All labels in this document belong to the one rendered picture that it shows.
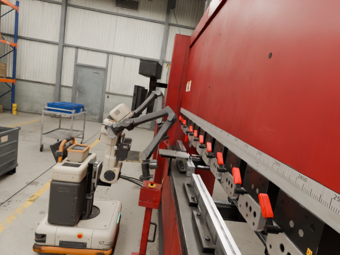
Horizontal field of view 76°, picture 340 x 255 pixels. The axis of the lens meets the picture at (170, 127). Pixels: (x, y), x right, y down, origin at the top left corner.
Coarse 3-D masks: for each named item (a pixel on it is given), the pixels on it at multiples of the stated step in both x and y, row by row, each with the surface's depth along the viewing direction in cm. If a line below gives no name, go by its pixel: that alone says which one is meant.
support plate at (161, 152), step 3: (159, 150) 208; (162, 150) 209; (165, 150) 211; (168, 150) 213; (171, 150) 214; (159, 153) 197; (162, 153) 199; (165, 153) 200; (168, 153) 202; (171, 153) 203; (174, 153) 205; (174, 156) 198; (177, 156) 198; (180, 156) 198; (183, 156) 199; (186, 156) 201
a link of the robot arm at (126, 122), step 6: (168, 108) 176; (150, 114) 179; (156, 114) 178; (162, 114) 177; (168, 114) 174; (126, 120) 178; (132, 120) 177; (138, 120) 179; (144, 120) 178; (150, 120) 180; (174, 120) 176; (126, 126) 177
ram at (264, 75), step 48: (240, 0) 106; (288, 0) 63; (336, 0) 45; (192, 48) 254; (240, 48) 97; (288, 48) 60; (336, 48) 43; (192, 96) 206; (240, 96) 89; (288, 96) 57; (336, 96) 42; (288, 144) 54; (336, 144) 40; (288, 192) 51; (336, 192) 39
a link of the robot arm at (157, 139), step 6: (174, 114) 172; (168, 120) 172; (162, 126) 173; (168, 126) 172; (162, 132) 172; (156, 138) 171; (162, 138) 173; (150, 144) 170; (156, 144) 170; (144, 150) 169; (150, 150) 168; (150, 156) 172
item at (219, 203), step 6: (228, 198) 155; (216, 204) 150; (222, 204) 151; (228, 204) 150; (234, 204) 150; (222, 210) 150; (228, 210) 150; (234, 210) 151; (222, 216) 151; (228, 216) 151; (234, 216) 151; (240, 216) 152; (246, 222) 151
